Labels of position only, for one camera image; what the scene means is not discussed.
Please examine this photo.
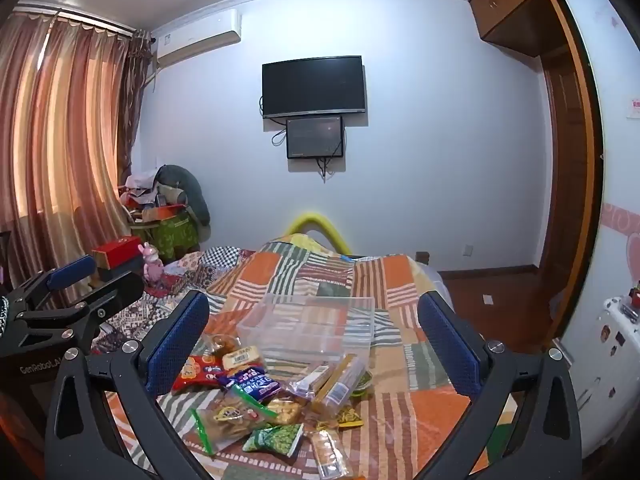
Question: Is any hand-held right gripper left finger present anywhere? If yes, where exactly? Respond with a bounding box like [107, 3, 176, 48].
[44, 289, 211, 480]

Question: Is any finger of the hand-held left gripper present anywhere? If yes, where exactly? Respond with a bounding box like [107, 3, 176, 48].
[10, 254, 97, 312]
[12, 271, 147, 352]

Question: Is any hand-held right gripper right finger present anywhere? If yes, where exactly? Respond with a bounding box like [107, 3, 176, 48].
[417, 290, 583, 480]

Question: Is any red snack packet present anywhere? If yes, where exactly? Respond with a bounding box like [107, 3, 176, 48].
[171, 355, 223, 395]

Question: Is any toast slices pack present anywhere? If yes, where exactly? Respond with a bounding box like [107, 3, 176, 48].
[221, 346, 266, 373]

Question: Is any blue snack packet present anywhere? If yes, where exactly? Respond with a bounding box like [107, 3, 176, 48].
[220, 366, 282, 403]

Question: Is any long cracker packet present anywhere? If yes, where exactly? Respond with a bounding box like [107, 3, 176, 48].
[310, 353, 372, 418]

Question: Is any small yellow packet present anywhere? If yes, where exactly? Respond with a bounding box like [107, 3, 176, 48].
[336, 406, 365, 429]

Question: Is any clear plastic bag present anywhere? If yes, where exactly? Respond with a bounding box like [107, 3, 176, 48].
[236, 295, 376, 366]

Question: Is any zip bag of snacks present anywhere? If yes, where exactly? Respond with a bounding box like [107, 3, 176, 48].
[191, 390, 278, 456]

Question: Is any red box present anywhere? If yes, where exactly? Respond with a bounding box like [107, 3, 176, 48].
[91, 238, 146, 268]

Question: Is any pink rabbit toy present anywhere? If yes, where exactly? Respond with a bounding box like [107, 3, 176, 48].
[137, 241, 165, 281]

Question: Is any clear brown jelly cup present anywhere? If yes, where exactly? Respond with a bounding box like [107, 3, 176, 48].
[205, 332, 241, 358]

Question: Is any green printed bag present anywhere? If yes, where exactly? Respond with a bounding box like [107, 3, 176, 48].
[132, 210, 201, 261]

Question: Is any checked patterned quilt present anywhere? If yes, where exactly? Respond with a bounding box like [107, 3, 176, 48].
[92, 245, 261, 356]

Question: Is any orange striped patchwork blanket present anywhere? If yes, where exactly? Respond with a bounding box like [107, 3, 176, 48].
[102, 241, 521, 480]

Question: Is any pile of clutter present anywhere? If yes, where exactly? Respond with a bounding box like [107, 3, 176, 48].
[119, 172, 191, 223]

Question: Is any grey plush pillow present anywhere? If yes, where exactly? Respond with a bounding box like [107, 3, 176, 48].
[152, 164, 212, 226]

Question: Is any clear packet of yellow puffs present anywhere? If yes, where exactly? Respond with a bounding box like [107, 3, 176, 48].
[265, 396, 307, 426]

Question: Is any green pea packet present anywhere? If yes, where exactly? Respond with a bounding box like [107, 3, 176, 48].
[242, 422, 305, 456]

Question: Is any pink striped curtain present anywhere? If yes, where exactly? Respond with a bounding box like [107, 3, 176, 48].
[0, 5, 151, 281]

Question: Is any small clear beige packet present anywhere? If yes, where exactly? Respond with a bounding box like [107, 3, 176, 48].
[290, 362, 336, 393]

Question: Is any white appliance with stickers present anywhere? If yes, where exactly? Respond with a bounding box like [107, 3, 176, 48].
[565, 295, 640, 461]

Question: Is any clear round cracker packet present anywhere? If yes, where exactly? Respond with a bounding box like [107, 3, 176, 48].
[305, 427, 353, 480]

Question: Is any wooden door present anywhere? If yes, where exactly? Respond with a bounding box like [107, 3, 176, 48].
[537, 55, 601, 346]

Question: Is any white sliding wardrobe door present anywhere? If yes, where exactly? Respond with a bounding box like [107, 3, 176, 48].
[555, 0, 640, 461]

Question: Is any white air conditioner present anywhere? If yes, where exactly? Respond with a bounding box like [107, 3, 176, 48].
[150, 9, 243, 68]

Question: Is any wooden overhead cabinet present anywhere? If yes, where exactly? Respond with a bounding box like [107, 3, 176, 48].
[469, 0, 581, 58]

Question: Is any small black wall monitor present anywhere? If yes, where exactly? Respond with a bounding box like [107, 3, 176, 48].
[286, 116, 346, 160]

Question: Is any black wall television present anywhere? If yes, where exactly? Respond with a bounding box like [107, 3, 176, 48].
[261, 55, 367, 120]

